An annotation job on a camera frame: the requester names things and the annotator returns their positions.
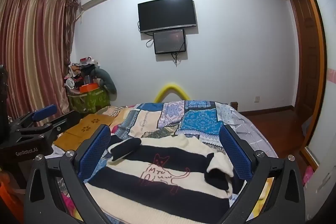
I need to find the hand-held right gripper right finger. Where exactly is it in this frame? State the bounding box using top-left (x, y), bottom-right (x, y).
top-left (219, 124), bottom-right (307, 224)

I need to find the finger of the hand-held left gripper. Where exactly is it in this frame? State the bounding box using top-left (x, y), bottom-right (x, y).
top-left (18, 111), bottom-right (83, 146)
top-left (10, 105), bottom-right (58, 133)

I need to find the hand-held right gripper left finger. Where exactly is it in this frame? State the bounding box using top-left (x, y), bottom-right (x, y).
top-left (23, 124), bottom-right (112, 224)

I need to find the black and cream striped sweater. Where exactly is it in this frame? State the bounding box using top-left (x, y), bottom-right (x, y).
top-left (83, 133), bottom-right (236, 217)

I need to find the wooden folding board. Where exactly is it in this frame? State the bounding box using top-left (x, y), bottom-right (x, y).
top-left (54, 114), bottom-right (116, 151)

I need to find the green patterned storage box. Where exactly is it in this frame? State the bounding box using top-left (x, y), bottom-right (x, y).
top-left (67, 88), bottom-right (111, 113)

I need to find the orange box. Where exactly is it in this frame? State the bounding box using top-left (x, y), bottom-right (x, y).
top-left (79, 83), bottom-right (100, 93)

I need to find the pile of assorted clutter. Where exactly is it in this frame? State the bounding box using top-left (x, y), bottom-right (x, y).
top-left (63, 55), bottom-right (101, 90)

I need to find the blue patchwork blanket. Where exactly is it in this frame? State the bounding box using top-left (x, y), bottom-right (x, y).
top-left (91, 100), bottom-right (238, 224)

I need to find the orange bag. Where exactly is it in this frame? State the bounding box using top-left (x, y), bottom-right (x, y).
top-left (0, 171), bottom-right (25, 224)

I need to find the grey plush toy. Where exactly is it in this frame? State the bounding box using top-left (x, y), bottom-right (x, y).
top-left (93, 67), bottom-right (117, 96)

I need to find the striped red curtain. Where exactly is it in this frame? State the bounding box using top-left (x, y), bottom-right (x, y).
top-left (0, 0), bottom-right (80, 123)

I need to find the pink cloth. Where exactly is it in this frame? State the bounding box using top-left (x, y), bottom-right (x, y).
top-left (302, 166), bottom-right (314, 187)

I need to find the wooden door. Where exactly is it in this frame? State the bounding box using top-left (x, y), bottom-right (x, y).
top-left (285, 0), bottom-right (328, 160)

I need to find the small black wall monitor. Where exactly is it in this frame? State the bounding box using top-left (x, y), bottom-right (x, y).
top-left (153, 29), bottom-right (187, 55)

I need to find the black wall television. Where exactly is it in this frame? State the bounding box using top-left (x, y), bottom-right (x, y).
top-left (138, 0), bottom-right (198, 33)

